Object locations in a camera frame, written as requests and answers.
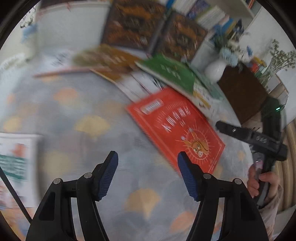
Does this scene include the red paperback book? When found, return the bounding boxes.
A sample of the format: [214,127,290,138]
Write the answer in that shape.
[126,88,225,174]

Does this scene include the green paperback book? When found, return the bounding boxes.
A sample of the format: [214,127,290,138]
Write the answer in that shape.
[135,54,196,95]

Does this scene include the white calligraphy cover book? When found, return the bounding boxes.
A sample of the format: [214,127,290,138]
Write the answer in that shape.
[115,71,166,102]

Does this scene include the pink sleeved forearm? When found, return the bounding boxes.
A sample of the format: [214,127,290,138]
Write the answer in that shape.
[259,185,283,240]

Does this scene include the stack of sorted books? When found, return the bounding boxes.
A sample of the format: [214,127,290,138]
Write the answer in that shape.
[0,133,43,241]

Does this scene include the row of shelved books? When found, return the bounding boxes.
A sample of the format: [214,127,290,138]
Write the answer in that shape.
[164,1,233,32]

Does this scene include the beige ribbed radiator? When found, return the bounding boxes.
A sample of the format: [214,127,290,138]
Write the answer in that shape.
[275,119,296,213]

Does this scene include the dark brown wooden cabinet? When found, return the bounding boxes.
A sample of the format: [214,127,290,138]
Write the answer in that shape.
[218,65,268,124]

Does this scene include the glass vase dried sprigs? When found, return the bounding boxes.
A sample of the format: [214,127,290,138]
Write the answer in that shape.
[258,39,295,88]

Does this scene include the white ceramic vase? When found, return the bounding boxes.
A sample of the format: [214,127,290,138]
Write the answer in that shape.
[204,58,227,83]

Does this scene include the blue and white flowers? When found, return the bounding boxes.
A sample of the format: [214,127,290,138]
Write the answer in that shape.
[211,19,253,67]

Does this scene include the patterned fan motif tablecloth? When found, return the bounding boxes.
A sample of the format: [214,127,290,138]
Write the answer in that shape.
[0,46,255,241]

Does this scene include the white bookshelf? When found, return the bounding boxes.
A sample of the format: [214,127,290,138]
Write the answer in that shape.
[189,0,265,68]

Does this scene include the dark ornate encyclopedia right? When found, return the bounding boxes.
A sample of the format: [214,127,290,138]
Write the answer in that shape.
[153,11,208,62]

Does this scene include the dark ornate encyclopedia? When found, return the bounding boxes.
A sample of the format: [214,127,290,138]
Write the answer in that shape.
[153,11,208,62]
[101,1,167,51]

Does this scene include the white pink edged book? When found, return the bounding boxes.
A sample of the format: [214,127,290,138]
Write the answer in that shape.
[33,49,90,78]

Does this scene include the brown cover book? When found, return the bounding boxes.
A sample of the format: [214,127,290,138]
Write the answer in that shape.
[72,44,140,83]

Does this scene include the dark ornate encyclopedia left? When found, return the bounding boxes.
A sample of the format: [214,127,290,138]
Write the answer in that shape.
[101,1,167,51]

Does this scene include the black camera box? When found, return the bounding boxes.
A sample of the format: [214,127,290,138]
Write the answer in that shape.
[261,96,282,141]

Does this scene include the black cable left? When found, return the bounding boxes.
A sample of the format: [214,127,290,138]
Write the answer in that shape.
[0,166,33,224]

